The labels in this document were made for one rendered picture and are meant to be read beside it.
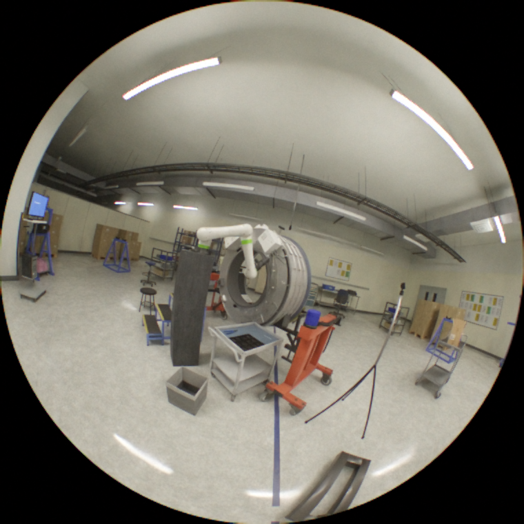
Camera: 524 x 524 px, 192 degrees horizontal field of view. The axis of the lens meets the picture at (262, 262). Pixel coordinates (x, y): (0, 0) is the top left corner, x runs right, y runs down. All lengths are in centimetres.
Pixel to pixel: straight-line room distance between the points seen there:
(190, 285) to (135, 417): 138
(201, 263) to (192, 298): 37
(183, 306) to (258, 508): 186
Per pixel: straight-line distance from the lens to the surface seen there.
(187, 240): 783
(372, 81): 301
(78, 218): 817
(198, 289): 160
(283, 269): 177
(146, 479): 146
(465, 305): 899
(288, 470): 154
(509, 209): 493
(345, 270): 813
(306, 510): 137
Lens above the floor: 141
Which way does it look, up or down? level
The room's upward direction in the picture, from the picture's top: 13 degrees clockwise
